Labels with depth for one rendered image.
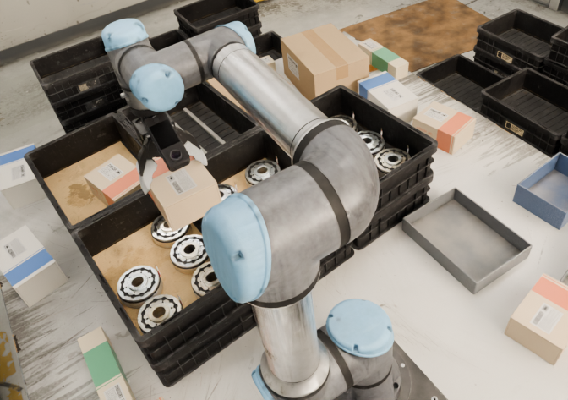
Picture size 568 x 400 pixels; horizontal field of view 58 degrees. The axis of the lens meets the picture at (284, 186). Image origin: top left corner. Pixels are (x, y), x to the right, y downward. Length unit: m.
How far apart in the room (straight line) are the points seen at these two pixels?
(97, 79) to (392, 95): 1.54
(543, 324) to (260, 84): 0.86
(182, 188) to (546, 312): 0.85
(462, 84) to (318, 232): 2.32
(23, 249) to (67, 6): 3.03
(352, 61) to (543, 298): 1.01
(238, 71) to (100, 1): 3.72
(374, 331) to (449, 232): 0.64
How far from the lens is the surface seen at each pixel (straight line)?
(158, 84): 0.84
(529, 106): 2.57
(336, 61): 1.90
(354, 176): 0.60
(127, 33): 0.93
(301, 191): 0.57
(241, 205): 0.57
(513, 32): 3.11
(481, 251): 1.49
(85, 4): 4.47
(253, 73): 0.79
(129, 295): 1.29
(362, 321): 0.95
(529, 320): 1.31
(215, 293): 1.14
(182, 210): 1.08
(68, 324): 1.52
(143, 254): 1.39
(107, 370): 1.33
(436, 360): 1.30
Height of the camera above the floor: 1.85
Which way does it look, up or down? 45 degrees down
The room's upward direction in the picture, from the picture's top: 8 degrees counter-clockwise
